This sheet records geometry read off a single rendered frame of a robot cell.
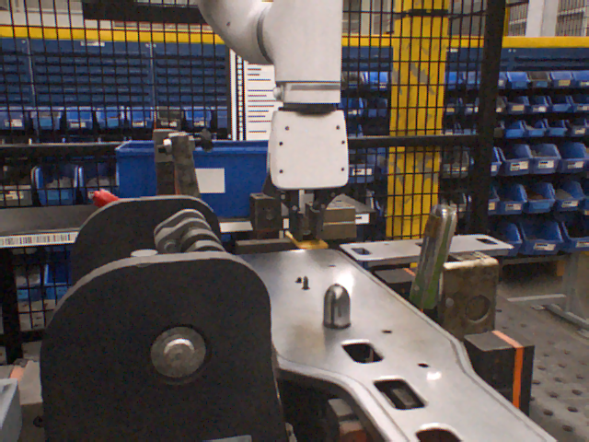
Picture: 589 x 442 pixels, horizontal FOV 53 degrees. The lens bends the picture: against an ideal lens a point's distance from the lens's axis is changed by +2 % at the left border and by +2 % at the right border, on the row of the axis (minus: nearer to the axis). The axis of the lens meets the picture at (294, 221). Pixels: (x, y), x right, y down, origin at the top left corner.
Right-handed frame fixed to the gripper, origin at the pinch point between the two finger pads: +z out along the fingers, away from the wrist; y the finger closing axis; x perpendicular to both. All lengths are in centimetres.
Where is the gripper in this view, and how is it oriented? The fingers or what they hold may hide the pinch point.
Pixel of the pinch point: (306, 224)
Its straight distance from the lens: 78.8
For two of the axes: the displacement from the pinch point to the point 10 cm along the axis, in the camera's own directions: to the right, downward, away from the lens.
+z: 0.0, 9.8, 2.2
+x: -2.7, -2.1, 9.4
